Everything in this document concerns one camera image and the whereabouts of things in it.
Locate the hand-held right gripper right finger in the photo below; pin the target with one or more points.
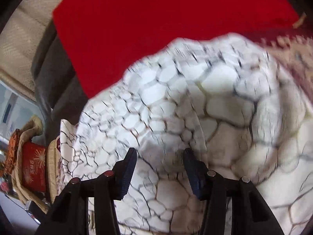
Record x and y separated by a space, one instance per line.
195 176

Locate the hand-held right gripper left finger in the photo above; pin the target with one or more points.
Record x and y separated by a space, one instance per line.
126 173

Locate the white crackle-print garment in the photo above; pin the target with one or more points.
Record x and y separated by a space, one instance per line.
220 107

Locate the red gift box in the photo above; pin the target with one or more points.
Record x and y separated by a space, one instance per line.
34 166

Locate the beige fabric bag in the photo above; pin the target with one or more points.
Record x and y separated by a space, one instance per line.
34 127

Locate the dark brown leather sofa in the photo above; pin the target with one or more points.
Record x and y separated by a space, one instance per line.
56 90

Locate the orange patterned cloth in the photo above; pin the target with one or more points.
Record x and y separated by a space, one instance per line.
14 149

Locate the floral plush blanket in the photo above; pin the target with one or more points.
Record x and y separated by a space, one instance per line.
293 53

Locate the red cloth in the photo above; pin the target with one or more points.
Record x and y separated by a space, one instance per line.
146 17

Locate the beige textured sofa cushion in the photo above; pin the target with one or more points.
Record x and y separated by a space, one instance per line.
22 41

